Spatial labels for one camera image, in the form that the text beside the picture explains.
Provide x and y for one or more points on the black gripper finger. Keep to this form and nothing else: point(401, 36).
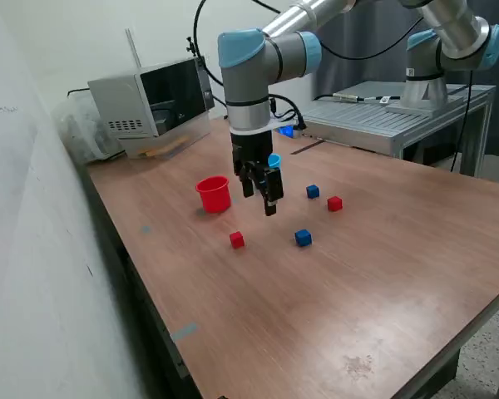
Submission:
point(248, 183)
point(273, 191)

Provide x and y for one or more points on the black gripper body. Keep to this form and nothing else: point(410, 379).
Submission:
point(251, 147)

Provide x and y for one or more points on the blue cube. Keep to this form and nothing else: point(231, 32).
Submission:
point(312, 191)
point(302, 237)

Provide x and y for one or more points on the red cube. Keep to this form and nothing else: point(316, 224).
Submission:
point(334, 203)
point(236, 240)

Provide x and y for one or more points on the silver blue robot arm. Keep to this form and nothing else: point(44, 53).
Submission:
point(249, 83)

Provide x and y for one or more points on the blue plastic cup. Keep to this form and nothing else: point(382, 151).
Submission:
point(275, 159)

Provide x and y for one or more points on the red plastic cup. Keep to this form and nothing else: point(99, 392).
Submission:
point(214, 199)

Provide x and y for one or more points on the light wooden sticks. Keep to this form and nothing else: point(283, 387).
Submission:
point(166, 146)

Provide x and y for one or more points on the blue-grey tape patch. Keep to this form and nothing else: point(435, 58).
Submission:
point(144, 229)

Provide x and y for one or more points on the silver microwave oven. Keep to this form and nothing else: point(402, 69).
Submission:
point(120, 95)

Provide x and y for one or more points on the white warning tag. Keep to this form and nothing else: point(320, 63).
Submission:
point(384, 99)

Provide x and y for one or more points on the white thin rod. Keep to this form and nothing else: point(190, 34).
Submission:
point(133, 47)

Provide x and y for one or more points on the long blue-grey tape strip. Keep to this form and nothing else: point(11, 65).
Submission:
point(184, 331)

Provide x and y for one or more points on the metal robot mounting plate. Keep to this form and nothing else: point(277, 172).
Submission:
point(416, 109)

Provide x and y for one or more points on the crumpled clear plastic bag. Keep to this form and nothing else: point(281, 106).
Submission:
point(79, 133)

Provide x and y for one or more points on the wrist camera with white bracket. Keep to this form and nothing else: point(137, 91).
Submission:
point(286, 129)

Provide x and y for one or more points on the black camera mount stud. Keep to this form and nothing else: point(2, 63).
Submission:
point(191, 45)

